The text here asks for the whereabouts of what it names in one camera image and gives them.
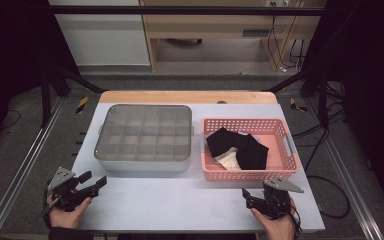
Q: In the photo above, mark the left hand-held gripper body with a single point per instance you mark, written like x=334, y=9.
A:
x=63, y=193

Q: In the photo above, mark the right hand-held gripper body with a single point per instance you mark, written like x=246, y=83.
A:
x=276, y=200

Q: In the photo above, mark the pink perforated basket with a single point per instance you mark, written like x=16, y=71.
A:
x=280, y=163

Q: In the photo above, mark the cream sock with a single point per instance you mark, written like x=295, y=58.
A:
x=229, y=160

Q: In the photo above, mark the black sock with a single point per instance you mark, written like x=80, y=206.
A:
x=223, y=141
x=253, y=155

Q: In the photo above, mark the grey divided storage box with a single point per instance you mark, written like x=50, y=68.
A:
x=140, y=166

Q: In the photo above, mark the transparent grey box lid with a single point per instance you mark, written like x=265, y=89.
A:
x=143, y=133

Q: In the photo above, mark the person's left hand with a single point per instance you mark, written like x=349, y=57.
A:
x=65, y=218

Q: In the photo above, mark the person's right hand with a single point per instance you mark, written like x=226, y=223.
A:
x=280, y=228

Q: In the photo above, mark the yellow black tape strip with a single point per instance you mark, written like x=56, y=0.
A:
x=294, y=104
x=82, y=105

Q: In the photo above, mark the light blue table mat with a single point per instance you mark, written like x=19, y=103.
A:
x=233, y=110

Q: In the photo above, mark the dark table grommet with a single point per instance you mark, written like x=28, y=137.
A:
x=222, y=102

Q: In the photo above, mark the white cabinet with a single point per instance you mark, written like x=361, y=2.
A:
x=103, y=40

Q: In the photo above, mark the black curtain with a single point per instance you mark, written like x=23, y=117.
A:
x=10, y=60
x=373, y=83

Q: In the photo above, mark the light wooden desk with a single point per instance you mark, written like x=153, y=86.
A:
x=213, y=25

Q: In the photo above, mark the white power strip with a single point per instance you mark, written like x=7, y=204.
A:
x=280, y=3

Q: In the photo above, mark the aluminium rail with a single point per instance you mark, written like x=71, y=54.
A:
x=23, y=173
x=343, y=173

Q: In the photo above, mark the black frame strut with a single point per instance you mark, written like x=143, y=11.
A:
x=46, y=100
x=323, y=100

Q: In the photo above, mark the black horizontal frame bar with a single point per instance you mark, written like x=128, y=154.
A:
x=180, y=10

